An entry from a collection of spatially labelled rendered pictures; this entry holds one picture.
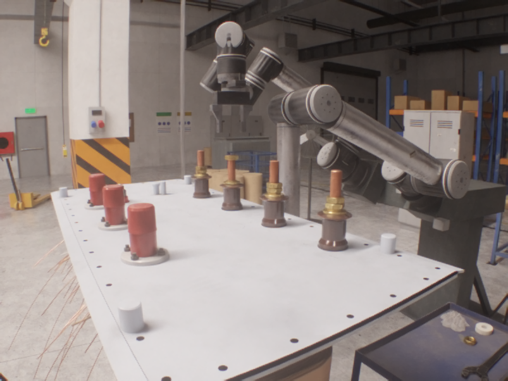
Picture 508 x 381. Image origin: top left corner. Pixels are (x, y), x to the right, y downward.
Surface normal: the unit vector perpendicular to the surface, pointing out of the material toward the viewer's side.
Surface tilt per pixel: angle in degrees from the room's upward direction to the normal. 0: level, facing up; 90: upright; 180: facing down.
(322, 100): 87
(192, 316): 0
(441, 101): 90
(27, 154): 90
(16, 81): 90
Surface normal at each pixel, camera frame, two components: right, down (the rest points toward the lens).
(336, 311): 0.00, -0.98
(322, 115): 0.35, 0.22
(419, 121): -0.84, 0.10
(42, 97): 0.55, 0.15
